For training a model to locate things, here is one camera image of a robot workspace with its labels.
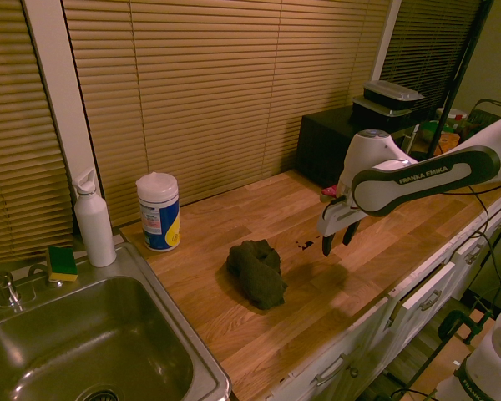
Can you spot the dark liquid spill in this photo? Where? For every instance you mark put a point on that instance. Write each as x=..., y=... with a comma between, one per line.
x=305, y=245

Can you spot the small black food container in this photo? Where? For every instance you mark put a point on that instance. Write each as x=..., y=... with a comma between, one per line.
x=390, y=92

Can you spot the black box cabinet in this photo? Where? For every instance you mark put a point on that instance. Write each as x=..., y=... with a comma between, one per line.
x=321, y=142

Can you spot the large black food container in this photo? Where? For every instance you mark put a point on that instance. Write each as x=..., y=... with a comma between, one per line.
x=376, y=113

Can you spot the disinfecting wipes canister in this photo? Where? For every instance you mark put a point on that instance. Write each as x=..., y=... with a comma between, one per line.
x=158, y=213

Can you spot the green black clamp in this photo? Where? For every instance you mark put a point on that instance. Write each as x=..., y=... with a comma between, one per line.
x=459, y=326

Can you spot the dark shaded window blind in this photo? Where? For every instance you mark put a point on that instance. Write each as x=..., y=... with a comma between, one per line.
x=421, y=50

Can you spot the stainless steel sink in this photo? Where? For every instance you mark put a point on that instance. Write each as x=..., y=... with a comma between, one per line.
x=87, y=330

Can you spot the green and yellow sponge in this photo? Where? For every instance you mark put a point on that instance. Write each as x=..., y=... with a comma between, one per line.
x=62, y=263

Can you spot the small red object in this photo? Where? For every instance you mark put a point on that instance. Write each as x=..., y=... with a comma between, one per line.
x=330, y=191

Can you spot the dark green cloth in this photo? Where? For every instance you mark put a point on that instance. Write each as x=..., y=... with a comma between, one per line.
x=259, y=275

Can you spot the wide tan window blind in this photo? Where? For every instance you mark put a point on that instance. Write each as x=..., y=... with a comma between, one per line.
x=217, y=92

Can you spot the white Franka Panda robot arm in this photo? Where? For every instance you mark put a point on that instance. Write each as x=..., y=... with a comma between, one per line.
x=421, y=177

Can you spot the white water bottle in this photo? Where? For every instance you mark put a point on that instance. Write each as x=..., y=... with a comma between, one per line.
x=95, y=229

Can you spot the orange yellow box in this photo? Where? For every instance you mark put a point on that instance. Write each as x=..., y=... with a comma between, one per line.
x=447, y=142

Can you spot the white kitchen cabinet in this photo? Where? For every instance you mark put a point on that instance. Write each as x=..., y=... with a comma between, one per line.
x=359, y=346

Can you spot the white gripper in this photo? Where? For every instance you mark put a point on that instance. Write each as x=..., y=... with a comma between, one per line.
x=336, y=217

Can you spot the black camera stand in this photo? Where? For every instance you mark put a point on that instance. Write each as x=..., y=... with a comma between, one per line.
x=463, y=67

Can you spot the white plastic bucket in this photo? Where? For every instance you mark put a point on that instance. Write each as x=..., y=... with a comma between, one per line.
x=457, y=115

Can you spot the narrow tan window blind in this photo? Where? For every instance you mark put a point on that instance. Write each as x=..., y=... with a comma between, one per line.
x=16, y=146

